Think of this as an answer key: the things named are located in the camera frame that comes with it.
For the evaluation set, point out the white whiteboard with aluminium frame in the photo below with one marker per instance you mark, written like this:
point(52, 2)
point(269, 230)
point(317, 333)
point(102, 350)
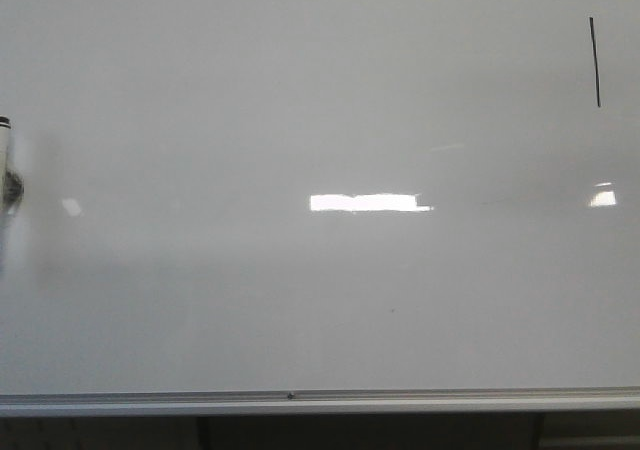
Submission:
point(320, 206)

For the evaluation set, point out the white black whiteboard marker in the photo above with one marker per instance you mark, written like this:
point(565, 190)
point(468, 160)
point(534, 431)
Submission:
point(12, 185)

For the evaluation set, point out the black drawn marker stroke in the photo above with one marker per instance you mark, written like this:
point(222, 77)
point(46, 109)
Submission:
point(594, 48)

